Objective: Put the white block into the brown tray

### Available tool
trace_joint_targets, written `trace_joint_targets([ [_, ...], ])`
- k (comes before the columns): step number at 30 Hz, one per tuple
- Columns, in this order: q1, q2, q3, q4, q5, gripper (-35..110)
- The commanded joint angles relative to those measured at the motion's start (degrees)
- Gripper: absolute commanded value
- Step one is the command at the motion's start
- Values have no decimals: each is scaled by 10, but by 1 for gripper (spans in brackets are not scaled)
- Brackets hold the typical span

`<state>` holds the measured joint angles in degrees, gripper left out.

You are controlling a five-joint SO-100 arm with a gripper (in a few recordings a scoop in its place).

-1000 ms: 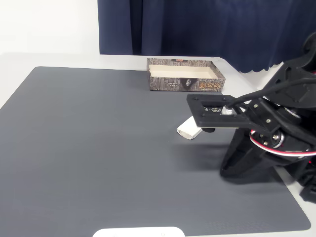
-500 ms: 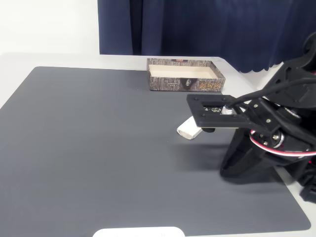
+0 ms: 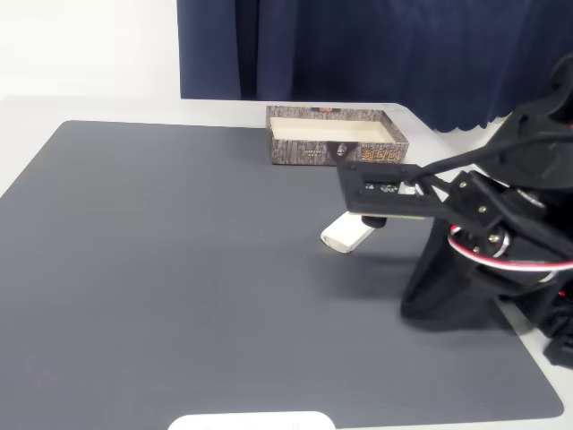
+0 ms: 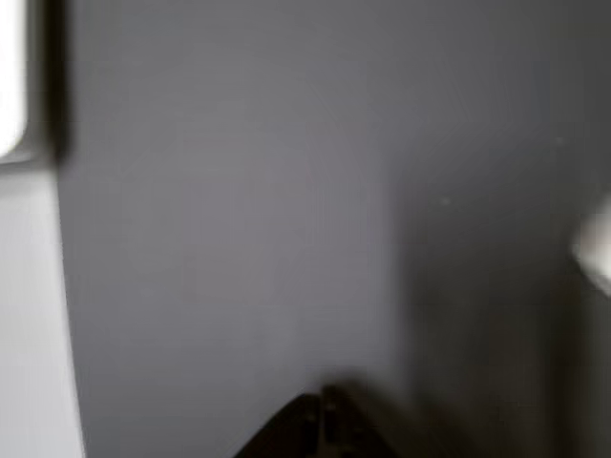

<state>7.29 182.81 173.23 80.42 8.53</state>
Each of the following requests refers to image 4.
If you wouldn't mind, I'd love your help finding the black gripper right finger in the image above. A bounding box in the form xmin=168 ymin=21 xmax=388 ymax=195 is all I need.
xmin=322 ymin=383 xmax=407 ymax=458

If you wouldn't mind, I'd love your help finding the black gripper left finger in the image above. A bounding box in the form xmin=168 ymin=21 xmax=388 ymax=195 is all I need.
xmin=233 ymin=392 xmax=323 ymax=458

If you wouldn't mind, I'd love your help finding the white small object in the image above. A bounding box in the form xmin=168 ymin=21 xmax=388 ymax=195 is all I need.
xmin=571 ymin=194 xmax=611 ymax=293

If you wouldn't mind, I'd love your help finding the white rounded flat device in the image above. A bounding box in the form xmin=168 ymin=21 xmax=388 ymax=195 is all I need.
xmin=0 ymin=0 xmax=54 ymax=164

